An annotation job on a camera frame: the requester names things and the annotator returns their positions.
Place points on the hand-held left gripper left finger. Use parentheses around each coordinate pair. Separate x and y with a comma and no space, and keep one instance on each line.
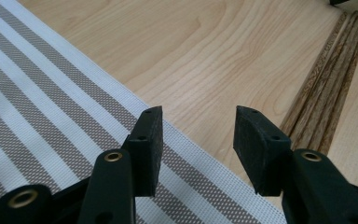
(147,149)

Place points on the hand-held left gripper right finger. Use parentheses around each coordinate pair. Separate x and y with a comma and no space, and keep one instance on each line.
(259,149)

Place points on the bundle of brown chopsticks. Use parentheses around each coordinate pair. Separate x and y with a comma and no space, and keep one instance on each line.
(326,90)

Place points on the grey white striped placemat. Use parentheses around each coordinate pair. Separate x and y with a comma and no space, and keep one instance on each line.
(43,93)

